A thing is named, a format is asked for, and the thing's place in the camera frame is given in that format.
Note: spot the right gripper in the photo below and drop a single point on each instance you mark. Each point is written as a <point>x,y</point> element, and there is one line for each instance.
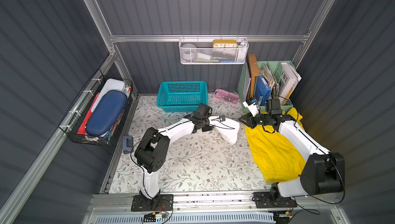
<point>248,120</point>

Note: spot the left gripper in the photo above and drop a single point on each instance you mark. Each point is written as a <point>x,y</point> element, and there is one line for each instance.
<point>211,123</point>

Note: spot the white shorts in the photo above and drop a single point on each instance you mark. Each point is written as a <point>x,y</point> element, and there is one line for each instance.
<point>228,129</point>

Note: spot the yellow garment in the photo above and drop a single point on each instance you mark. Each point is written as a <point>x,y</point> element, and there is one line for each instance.
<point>275,156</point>

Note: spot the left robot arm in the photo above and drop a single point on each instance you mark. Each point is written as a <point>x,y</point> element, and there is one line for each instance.
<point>152,150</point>

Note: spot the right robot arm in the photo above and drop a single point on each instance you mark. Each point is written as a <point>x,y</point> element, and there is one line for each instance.
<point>323,173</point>

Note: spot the tape roll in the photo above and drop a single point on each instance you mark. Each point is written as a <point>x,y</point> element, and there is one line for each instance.
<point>188,52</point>

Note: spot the pink plastic box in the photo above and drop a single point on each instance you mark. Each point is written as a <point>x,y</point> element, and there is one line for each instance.
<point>226,96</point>

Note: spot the blue folder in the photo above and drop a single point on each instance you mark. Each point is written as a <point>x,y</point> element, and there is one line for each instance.
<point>262,90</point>

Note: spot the teal plastic basket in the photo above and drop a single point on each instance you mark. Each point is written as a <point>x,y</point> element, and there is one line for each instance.
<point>182,96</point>

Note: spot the brown board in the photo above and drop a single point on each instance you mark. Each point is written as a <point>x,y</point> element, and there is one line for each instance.
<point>254,72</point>

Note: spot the white book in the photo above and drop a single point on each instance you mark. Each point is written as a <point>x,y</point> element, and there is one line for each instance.
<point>289,79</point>

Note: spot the grey hole punch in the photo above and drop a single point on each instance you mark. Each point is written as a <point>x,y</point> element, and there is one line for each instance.
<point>127,144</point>

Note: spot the yellow clock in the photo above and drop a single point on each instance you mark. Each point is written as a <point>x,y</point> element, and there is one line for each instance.
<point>225,44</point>

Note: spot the blue oval case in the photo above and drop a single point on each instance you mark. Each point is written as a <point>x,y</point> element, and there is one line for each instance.
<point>106,113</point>

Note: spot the white flat box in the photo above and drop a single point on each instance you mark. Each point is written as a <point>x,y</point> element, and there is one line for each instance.
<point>110,84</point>

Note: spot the red folder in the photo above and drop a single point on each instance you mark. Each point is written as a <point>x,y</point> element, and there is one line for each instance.
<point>82,127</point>

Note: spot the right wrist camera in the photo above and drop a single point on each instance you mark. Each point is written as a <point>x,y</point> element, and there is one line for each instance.
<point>251,107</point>

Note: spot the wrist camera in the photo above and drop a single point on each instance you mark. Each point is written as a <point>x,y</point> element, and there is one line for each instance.
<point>220,118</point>
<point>251,107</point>

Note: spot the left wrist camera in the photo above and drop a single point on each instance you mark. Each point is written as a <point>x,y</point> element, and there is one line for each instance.
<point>220,118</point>

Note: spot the white wire wall basket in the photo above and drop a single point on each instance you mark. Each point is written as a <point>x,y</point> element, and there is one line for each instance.
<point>206,54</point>

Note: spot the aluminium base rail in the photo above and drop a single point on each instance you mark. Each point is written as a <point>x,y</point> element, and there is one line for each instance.
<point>249,207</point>

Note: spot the black wire side basket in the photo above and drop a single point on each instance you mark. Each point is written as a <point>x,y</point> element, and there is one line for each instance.
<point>76,114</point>

